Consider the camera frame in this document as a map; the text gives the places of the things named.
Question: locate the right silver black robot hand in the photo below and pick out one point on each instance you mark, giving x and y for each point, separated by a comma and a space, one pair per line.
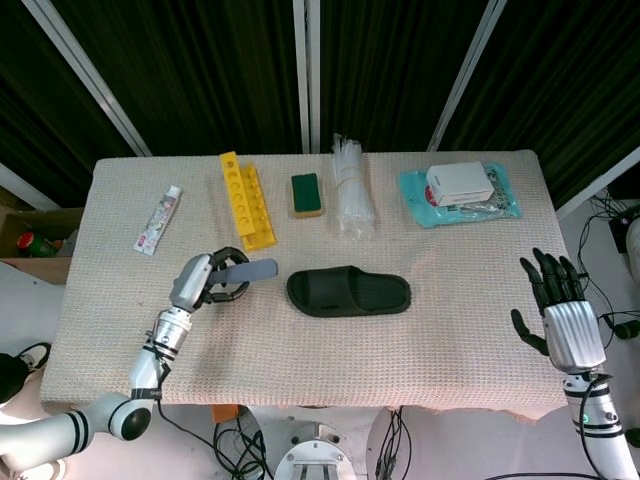
572, 330

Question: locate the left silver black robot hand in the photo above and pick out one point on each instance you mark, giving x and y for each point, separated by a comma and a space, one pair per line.
190, 285

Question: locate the black slipper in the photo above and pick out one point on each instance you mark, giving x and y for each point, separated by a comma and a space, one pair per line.
380, 295

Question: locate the white grey robot base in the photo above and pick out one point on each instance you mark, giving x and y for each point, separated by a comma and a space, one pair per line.
310, 455

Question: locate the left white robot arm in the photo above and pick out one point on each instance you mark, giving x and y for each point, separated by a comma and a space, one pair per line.
145, 365

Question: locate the black power adapter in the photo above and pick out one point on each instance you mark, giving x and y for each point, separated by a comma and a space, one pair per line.
627, 330

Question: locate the white toothpaste tube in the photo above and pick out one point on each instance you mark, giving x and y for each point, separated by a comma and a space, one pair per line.
157, 220

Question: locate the yellow plastic tube rack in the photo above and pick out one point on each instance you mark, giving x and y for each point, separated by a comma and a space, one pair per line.
237, 200

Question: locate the orange block under table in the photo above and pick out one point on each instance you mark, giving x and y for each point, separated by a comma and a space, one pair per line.
225, 414

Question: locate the green yellow scrub sponge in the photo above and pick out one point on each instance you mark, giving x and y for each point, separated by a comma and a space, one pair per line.
306, 192

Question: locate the brown cardboard box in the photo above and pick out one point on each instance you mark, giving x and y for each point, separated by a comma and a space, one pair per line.
30, 272

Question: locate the red lidded green bottle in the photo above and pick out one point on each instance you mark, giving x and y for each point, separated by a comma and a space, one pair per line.
30, 241

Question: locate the black white sneaker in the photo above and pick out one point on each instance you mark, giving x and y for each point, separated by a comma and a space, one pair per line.
37, 355

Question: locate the teal wet wipes pack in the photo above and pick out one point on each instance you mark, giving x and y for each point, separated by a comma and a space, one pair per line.
450, 215

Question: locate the beige waffle tablecloth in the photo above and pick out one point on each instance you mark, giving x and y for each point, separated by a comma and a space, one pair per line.
350, 360

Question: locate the bundle of clear straws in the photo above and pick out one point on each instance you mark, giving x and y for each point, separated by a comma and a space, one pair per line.
352, 200

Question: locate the white cardboard carton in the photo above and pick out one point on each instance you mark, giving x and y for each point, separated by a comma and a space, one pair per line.
460, 182

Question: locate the black trouser leg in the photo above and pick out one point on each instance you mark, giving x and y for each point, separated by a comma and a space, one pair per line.
10, 377

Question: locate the dark green curtain panel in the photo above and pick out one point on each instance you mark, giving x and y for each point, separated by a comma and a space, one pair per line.
35, 100
200, 75
385, 65
565, 75

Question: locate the white metal frame post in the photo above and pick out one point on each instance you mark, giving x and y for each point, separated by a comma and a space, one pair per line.
306, 75
85, 75
600, 185
25, 187
465, 75

